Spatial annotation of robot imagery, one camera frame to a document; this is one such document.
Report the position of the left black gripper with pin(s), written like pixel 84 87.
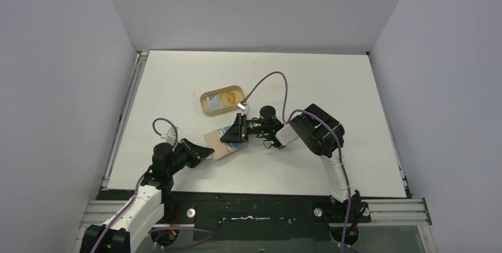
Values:
pixel 196 153

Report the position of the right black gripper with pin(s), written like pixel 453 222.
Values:
pixel 243 125

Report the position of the beige card holder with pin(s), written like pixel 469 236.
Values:
pixel 221 149

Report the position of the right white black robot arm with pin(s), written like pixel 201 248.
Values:
pixel 321 133

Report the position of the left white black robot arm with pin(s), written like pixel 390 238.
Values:
pixel 152 200

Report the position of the gold card in tray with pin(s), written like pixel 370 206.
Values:
pixel 228 98

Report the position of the silver card in tray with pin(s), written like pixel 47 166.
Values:
pixel 213 102

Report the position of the oval beige tray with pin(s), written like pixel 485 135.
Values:
pixel 232 88

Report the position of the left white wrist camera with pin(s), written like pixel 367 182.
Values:
pixel 171 136

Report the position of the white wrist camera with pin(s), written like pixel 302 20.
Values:
pixel 243 107
pixel 171 136

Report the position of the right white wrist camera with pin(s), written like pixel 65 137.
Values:
pixel 243 107

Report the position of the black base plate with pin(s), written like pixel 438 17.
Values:
pixel 260 217

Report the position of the aluminium frame rail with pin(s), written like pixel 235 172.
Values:
pixel 138 67

